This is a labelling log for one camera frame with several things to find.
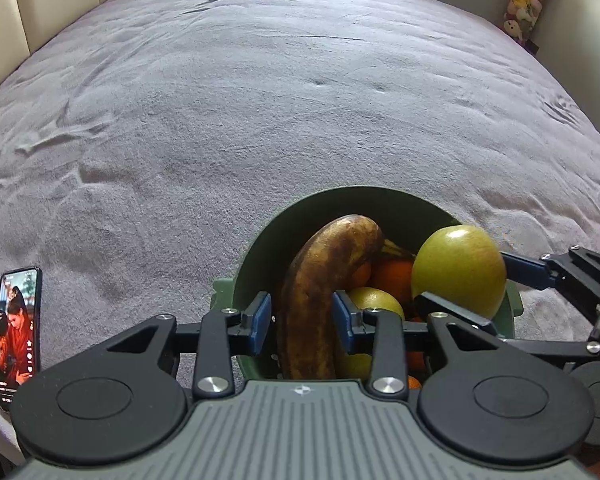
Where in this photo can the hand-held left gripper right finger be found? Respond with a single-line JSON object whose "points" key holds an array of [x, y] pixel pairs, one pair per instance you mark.
{"points": [[344, 322]]}

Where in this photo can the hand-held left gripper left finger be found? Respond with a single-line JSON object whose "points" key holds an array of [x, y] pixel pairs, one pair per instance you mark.
{"points": [[261, 322]]}

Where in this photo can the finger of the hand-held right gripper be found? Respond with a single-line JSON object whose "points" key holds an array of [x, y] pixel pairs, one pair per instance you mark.
{"points": [[527, 270], [540, 349]]}

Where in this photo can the overripe brown banana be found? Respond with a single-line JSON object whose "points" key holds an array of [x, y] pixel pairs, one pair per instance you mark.
{"points": [[315, 300]]}

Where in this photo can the small mandarin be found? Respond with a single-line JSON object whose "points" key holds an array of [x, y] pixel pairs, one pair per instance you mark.
{"points": [[361, 275]]}

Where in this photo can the large mandarin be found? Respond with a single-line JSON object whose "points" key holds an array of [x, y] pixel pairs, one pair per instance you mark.
{"points": [[392, 277]]}

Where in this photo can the yellow green apple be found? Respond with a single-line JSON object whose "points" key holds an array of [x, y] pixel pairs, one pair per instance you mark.
{"points": [[455, 270]]}

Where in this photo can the dark green bowl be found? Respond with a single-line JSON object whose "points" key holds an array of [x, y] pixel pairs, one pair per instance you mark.
{"points": [[300, 225]]}

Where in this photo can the yellow citrus fruit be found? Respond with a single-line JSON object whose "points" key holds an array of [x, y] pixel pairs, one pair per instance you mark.
{"points": [[375, 302]]}

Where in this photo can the grey blanket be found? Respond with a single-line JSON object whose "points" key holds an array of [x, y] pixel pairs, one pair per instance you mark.
{"points": [[230, 110]]}

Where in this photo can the black smartphone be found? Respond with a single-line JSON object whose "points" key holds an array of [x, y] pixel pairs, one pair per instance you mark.
{"points": [[17, 340]]}

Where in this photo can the hanging plush toy bunch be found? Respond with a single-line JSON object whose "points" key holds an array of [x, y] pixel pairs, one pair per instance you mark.
{"points": [[527, 0]]}

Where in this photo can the cream padded headboard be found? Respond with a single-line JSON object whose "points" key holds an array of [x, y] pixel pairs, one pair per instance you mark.
{"points": [[55, 5]]}

